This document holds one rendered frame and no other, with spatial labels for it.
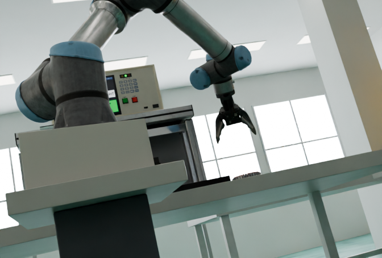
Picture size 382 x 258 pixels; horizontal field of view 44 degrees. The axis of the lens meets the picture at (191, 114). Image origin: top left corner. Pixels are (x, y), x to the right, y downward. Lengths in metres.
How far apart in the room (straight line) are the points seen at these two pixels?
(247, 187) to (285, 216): 7.26
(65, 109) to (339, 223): 8.36
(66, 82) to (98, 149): 0.20
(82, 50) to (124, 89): 0.87
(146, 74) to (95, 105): 0.95
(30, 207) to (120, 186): 0.16
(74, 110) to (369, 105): 4.70
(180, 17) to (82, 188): 0.72
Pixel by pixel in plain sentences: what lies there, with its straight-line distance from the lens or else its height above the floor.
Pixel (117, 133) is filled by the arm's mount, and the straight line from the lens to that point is 0.91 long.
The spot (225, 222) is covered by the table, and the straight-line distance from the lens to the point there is 2.92.
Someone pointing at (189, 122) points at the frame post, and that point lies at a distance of 1.87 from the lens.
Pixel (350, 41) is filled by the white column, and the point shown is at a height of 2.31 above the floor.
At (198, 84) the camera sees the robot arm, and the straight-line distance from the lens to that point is 1.60.
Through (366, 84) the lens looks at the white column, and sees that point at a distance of 5.58.
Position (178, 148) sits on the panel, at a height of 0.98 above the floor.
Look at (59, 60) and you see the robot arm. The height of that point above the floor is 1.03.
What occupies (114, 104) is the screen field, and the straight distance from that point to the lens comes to 1.90.
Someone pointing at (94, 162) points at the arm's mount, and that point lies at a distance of 0.90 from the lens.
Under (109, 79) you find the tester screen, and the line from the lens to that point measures 1.93.
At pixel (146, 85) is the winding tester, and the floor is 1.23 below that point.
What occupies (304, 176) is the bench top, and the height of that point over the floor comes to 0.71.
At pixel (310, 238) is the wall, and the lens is 8.90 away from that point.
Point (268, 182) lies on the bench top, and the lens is 1.52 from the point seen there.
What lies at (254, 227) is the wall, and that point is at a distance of 8.54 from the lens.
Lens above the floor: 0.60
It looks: 14 degrees up
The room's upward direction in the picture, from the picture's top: 13 degrees counter-clockwise
